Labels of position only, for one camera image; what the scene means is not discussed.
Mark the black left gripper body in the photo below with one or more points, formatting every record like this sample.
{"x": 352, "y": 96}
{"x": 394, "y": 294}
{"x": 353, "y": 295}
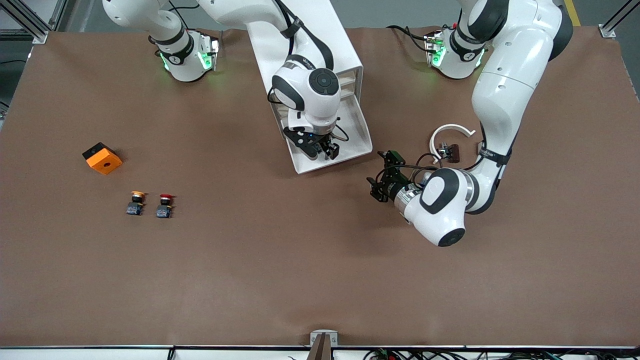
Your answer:
{"x": 390, "y": 188}

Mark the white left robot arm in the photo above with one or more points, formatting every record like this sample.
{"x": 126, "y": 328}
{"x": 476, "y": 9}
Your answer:
{"x": 505, "y": 80}

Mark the white drawer cabinet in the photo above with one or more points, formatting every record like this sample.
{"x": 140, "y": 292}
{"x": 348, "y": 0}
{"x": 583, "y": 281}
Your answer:
{"x": 345, "y": 50}

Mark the red mushroom push button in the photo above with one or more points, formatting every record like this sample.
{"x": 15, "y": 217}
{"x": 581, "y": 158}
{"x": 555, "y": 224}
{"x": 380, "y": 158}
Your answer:
{"x": 164, "y": 210}

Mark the orange mushroom push button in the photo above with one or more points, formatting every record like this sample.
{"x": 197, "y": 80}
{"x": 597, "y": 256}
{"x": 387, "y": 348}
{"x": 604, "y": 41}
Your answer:
{"x": 134, "y": 207}

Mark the orange and black button box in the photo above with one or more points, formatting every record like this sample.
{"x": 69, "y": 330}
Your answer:
{"x": 104, "y": 161}

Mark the small brown connector block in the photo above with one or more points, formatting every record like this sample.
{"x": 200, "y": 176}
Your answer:
{"x": 452, "y": 152}

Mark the brown table mat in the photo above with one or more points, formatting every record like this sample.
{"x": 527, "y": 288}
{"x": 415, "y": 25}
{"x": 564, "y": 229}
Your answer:
{"x": 300, "y": 260}

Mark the grey metal bracket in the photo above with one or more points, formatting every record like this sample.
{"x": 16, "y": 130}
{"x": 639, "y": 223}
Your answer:
{"x": 324, "y": 337}

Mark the aluminium frame post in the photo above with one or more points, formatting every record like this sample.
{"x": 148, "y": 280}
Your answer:
{"x": 35, "y": 22}
{"x": 612, "y": 22}

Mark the white table edge rail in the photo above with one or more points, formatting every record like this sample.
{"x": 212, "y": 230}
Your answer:
{"x": 100, "y": 352}

